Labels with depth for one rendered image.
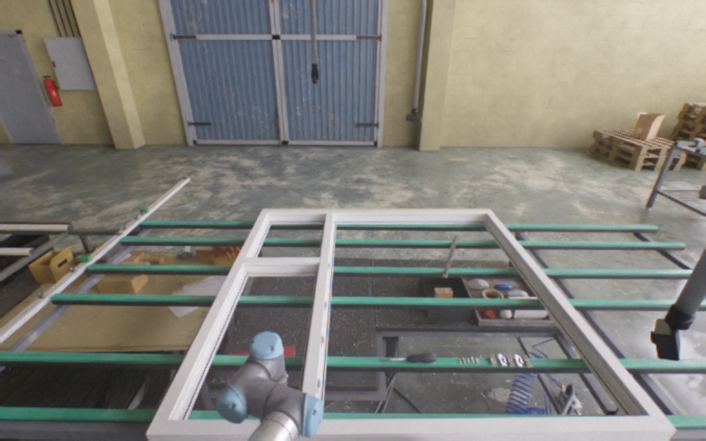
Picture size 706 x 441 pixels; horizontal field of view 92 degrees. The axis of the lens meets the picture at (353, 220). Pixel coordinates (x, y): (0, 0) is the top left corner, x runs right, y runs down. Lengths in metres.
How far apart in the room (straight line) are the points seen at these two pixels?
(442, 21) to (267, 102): 3.51
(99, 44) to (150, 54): 0.78
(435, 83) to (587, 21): 2.93
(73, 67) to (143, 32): 1.48
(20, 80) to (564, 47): 10.42
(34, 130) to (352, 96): 6.64
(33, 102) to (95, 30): 2.33
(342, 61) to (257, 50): 1.58
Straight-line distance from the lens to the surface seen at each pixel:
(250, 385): 0.84
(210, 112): 7.77
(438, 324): 1.95
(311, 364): 1.27
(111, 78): 8.14
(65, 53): 8.74
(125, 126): 8.24
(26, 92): 9.69
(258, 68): 7.35
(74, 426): 1.49
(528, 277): 1.93
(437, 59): 6.92
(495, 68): 7.64
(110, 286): 2.38
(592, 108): 8.64
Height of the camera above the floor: 1.90
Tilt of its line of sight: 27 degrees down
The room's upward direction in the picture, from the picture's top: straight up
